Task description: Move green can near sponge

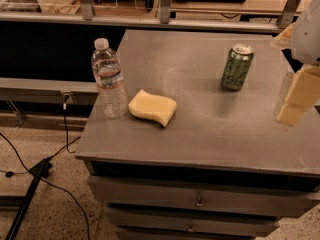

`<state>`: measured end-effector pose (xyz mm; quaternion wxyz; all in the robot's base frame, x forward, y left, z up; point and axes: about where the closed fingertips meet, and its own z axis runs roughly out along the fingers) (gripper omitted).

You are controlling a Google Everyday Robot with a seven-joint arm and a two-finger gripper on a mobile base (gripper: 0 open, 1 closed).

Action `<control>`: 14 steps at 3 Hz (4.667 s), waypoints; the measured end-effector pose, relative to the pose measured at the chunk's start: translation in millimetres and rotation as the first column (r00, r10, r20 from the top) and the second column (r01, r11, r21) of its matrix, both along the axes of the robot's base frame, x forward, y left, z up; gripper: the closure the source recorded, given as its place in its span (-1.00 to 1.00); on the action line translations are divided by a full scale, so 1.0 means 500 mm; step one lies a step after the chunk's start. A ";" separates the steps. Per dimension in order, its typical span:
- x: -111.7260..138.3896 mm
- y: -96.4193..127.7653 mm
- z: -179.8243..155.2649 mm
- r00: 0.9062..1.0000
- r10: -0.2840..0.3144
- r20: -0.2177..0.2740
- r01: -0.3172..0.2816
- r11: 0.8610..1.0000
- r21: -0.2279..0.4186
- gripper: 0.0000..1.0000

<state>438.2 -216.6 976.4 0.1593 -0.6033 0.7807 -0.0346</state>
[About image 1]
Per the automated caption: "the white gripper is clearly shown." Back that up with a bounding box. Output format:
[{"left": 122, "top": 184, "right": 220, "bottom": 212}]
[{"left": 270, "top": 0, "right": 320, "bottom": 126}]

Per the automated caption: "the green soda can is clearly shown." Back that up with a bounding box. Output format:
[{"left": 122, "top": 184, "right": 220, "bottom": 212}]
[{"left": 221, "top": 44, "right": 254, "bottom": 91}]

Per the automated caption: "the yellow sponge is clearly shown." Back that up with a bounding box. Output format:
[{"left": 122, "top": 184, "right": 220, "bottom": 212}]
[{"left": 128, "top": 89, "right": 177, "bottom": 127}]

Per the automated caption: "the grey drawer cabinet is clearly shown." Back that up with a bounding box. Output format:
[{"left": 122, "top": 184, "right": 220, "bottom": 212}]
[{"left": 76, "top": 30, "right": 320, "bottom": 240}]

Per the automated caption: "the top grey drawer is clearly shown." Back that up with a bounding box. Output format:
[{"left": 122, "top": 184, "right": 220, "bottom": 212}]
[{"left": 88, "top": 176, "right": 319, "bottom": 217}]

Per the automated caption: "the grey drawer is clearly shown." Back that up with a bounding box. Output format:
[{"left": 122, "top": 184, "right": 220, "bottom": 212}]
[
  {"left": 88, "top": 176, "right": 319, "bottom": 217},
  {"left": 106, "top": 207, "right": 279, "bottom": 237}
]

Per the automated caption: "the clear plastic water bottle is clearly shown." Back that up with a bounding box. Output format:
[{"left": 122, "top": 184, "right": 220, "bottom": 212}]
[{"left": 91, "top": 38, "right": 127, "bottom": 118}]

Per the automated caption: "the middle grey drawer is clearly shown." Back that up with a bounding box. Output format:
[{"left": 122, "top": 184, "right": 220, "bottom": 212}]
[{"left": 106, "top": 207, "right": 279, "bottom": 237}]

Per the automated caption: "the black floor bar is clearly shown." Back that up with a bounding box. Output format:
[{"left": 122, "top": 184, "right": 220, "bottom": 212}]
[{"left": 5, "top": 159, "right": 52, "bottom": 240}]

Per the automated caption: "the grey metal rail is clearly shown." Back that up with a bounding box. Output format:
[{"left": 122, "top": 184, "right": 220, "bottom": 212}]
[{"left": 0, "top": 78, "right": 98, "bottom": 105}]

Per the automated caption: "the black floor cable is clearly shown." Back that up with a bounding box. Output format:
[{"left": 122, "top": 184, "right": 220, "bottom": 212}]
[{"left": 0, "top": 97, "right": 92, "bottom": 240}]

